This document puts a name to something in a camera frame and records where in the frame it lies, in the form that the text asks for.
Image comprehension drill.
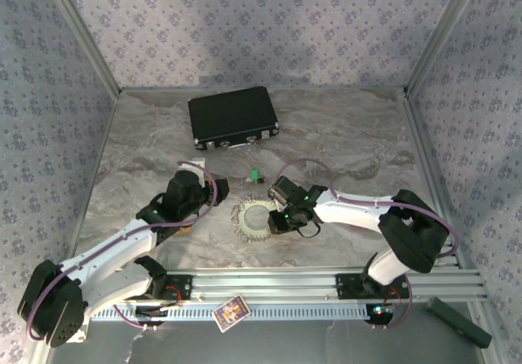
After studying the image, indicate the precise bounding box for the black hard case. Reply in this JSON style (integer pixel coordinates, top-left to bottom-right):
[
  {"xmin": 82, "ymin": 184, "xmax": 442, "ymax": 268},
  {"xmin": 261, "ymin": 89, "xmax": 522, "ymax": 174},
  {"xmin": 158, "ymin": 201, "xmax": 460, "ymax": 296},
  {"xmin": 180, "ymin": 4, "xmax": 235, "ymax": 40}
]
[{"xmin": 187, "ymin": 86, "xmax": 281, "ymax": 152}]

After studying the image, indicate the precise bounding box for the colourful playing card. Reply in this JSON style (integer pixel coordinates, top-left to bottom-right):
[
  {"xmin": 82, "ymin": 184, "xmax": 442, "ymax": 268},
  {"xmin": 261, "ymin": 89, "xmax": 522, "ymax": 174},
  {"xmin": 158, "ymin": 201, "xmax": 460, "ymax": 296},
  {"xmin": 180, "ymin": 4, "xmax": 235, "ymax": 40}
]
[{"xmin": 212, "ymin": 294, "xmax": 251, "ymax": 333}]

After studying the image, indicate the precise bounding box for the dark green block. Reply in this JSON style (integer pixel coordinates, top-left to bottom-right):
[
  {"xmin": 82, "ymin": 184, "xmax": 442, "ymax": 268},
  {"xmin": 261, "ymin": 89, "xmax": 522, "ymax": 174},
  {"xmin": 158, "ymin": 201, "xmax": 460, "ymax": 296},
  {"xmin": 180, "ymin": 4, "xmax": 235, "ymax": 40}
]
[{"xmin": 423, "ymin": 297, "xmax": 493, "ymax": 348}]

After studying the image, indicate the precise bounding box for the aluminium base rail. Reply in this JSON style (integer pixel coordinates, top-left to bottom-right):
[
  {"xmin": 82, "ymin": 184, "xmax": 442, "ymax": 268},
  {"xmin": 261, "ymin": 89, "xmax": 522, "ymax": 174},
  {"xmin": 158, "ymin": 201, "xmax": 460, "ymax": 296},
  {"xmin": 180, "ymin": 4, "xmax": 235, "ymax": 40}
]
[{"xmin": 165, "ymin": 269, "xmax": 489, "ymax": 302}]

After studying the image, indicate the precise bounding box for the aluminium table edge rail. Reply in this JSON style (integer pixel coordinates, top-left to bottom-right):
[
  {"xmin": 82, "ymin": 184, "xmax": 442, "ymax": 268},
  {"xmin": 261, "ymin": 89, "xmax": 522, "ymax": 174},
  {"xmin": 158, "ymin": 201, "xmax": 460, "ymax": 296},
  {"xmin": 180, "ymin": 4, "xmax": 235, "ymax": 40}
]
[
  {"xmin": 401, "ymin": 87, "xmax": 497, "ymax": 364},
  {"xmin": 30, "ymin": 88, "xmax": 123, "ymax": 364}
]

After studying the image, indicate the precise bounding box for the slotted grey cable duct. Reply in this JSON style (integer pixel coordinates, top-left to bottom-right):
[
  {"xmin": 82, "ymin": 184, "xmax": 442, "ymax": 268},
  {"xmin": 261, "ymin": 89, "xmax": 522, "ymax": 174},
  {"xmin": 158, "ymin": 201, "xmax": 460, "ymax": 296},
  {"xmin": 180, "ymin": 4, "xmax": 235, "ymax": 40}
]
[{"xmin": 90, "ymin": 301, "xmax": 376, "ymax": 322}]

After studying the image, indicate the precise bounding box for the arm controller board with wires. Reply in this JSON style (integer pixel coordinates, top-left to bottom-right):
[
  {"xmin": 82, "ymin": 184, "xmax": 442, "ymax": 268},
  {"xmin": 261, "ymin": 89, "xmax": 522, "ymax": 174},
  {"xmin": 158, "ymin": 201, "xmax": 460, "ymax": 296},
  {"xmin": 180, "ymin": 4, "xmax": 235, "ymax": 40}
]
[
  {"xmin": 366, "ymin": 303, "xmax": 399, "ymax": 324},
  {"xmin": 134, "ymin": 303, "xmax": 184, "ymax": 321}
]

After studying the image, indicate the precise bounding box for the aluminium frame post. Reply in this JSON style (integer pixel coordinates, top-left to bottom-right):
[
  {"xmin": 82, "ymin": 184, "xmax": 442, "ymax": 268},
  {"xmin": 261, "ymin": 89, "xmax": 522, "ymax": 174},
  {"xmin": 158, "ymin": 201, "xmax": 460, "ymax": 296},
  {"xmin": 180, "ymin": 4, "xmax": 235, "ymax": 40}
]
[{"xmin": 405, "ymin": 0, "xmax": 487, "ymax": 95}]

